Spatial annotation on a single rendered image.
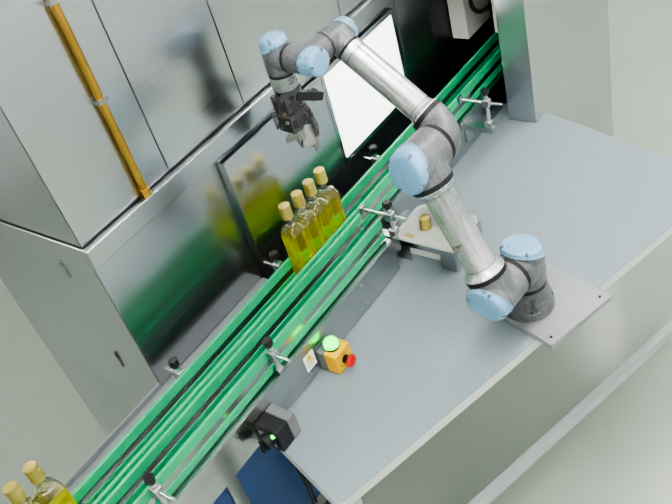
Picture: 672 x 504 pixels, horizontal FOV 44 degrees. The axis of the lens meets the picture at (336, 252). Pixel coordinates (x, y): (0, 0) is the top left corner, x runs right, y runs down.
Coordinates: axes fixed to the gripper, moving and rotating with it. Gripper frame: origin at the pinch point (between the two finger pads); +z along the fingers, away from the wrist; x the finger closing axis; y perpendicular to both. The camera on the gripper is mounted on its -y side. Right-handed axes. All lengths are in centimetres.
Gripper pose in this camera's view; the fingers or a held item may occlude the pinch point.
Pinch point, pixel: (310, 143)
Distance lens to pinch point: 242.3
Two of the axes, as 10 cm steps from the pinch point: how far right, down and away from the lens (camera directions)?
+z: 2.3, 7.4, 6.3
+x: 7.5, 2.7, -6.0
